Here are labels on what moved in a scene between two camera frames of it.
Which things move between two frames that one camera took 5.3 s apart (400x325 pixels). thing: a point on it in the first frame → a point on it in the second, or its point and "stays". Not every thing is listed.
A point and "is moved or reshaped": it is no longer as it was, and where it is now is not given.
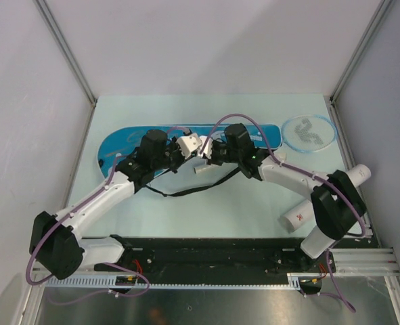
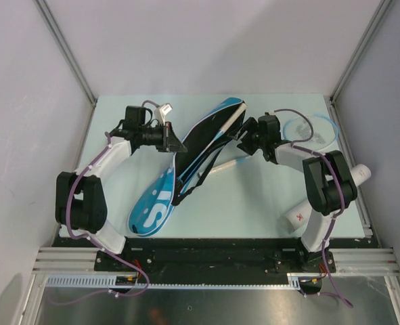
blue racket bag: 114,143 is moved or reshaped
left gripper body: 174,158 → 158,137
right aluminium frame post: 381,10 stays
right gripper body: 219,154 → 254,140
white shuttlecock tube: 305,214 stays
